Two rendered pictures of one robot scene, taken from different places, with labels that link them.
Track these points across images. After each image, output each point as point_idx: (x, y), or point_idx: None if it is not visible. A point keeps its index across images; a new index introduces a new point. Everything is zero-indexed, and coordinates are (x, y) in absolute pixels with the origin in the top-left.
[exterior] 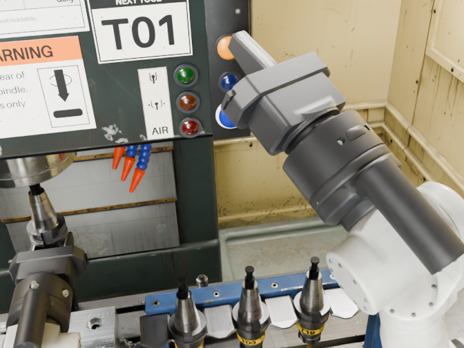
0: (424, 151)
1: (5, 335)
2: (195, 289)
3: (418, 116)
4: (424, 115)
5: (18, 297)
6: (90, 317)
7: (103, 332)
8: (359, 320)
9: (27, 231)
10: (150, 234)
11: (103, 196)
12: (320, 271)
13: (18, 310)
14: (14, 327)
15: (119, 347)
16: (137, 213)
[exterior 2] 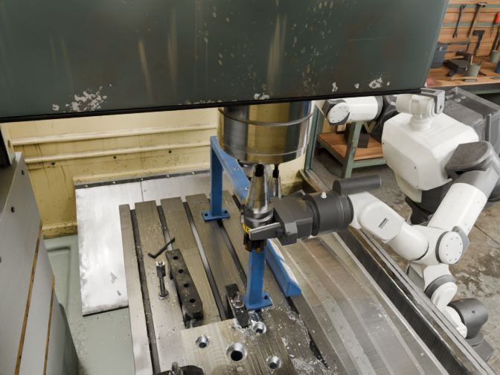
0: (40, 145)
1: (366, 199)
2: (245, 196)
3: (13, 127)
4: (21, 122)
5: (335, 203)
6: (195, 347)
7: (212, 331)
8: (175, 216)
9: (270, 210)
10: (59, 335)
11: (42, 327)
12: (222, 155)
13: (345, 199)
14: (358, 199)
15: (240, 300)
16: (50, 322)
